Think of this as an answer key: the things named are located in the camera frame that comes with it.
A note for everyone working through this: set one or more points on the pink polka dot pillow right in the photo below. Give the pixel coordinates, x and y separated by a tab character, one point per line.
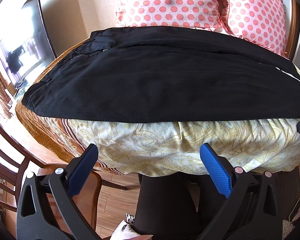
262	22

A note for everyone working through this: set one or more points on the pink polka dot pillow left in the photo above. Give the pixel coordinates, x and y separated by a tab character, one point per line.
195	14

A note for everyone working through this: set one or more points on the black pants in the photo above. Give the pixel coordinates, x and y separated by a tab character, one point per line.
166	74

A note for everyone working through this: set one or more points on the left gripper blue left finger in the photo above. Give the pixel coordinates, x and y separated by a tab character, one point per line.
78	170

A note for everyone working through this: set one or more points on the wooden headboard frame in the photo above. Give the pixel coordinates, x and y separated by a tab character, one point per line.
293	22

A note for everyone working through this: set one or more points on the dark wooden chair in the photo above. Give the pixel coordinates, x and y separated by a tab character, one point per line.
44	209

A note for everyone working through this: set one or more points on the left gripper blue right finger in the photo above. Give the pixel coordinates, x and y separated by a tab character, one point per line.
219	169

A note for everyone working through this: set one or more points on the black television screen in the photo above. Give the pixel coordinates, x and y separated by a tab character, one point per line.
26	49

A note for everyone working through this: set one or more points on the pink polka dot pillow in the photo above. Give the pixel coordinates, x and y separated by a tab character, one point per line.
262	22
195	14

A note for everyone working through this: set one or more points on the cream patterned bed quilt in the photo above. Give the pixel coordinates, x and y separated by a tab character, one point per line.
160	149

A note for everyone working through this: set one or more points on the orange brown bed sheet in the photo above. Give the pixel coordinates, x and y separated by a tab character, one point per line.
55	134

